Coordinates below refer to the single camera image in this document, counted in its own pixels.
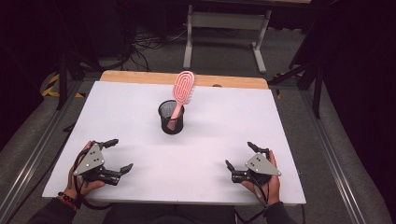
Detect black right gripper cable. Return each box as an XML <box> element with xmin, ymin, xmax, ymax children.
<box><xmin>233</xmin><ymin>182</ymin><xmax>273</xmax><ymax>224</ymax></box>

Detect dark beaded bracelet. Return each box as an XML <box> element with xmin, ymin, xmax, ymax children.
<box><xmin>57</xmin><ymin>191</ymin><xmax>83</xmax><ymax>210</ymax></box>

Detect black mesh pen holder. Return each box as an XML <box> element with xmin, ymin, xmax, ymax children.
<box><xmin>158</xmin><ymin>99</ymin><xmax>186</xmax><ymax>135</ymax></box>

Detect black floor cables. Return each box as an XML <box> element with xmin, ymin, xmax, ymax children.
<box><xmin>122</xmin><ymin>26</ymin><xmax>190</xmax><ymax>73</ymax></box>

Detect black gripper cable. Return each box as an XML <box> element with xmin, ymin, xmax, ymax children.
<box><xmin>72</xmin><ymin>148</ymin><xmax>113</xmax><ymax>211</ymax></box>
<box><xmin>233</xmin><ymin>182</ymin><xmax>273</xmax><ymax>224</ymax></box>

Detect yellow black hazard tape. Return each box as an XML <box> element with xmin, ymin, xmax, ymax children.
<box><xmin>41</xmin><ymin>73</ymin><xmax>86</xmax><ymax>99</ymax></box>

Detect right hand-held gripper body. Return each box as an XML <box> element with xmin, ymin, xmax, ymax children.
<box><xmin>232</xmin><ymin>148</ymin><xmax>283</xmax><ymax>186</ymax></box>

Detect pink hairbrush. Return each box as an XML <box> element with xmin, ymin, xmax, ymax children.
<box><xmin>166</xmin><ymin>70</ymin><xmax>196</xmax><ymax>132</ymax></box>

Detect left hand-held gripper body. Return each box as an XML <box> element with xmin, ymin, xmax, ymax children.
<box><xmin>73</xmin><ymin>142</ymin><xmax>122</xmax><ymax>187</ymax></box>

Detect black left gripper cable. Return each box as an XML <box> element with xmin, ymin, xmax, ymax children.
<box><xmin>72</xmin><ymin>148</ymin><xmax>113</xmax><ymax>211</ymax></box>

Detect black metal stand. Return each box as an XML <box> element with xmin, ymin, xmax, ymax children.
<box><xmin>54</xmin><ymin>50</ymin><xmax>106</xmax><ymax>112</ymax></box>
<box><xmin>267</xmin><ymin>60</ymin><xmax>325</xmax><ymax>119</ymax></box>

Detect person's left hand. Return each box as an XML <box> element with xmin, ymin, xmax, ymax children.
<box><xmin>64</xmin><ymin>140</ymin><xmax>106</xmax><ymax>201</ymax></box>

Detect grey metal frame table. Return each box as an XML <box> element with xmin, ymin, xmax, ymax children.
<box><xmin>182</xmin><ymin>0</ymin><xmax>312</xmax><ymax>75</ymax></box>

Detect person's right hand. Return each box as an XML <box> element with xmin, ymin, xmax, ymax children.
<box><xmin>241</xmin><ymin>149</ymin><xmax>282</xmax><ymax>206</ymax></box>

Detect aluminium floor rail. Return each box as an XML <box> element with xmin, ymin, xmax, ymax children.
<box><xmin>0</xmin><ymin>78</ymin><xmax>87</xmax><ymax>223</ymax></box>
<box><xmin>298</xmin><ymin>88</ymin><xmax>367</xmax><ymax>224</ymax></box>

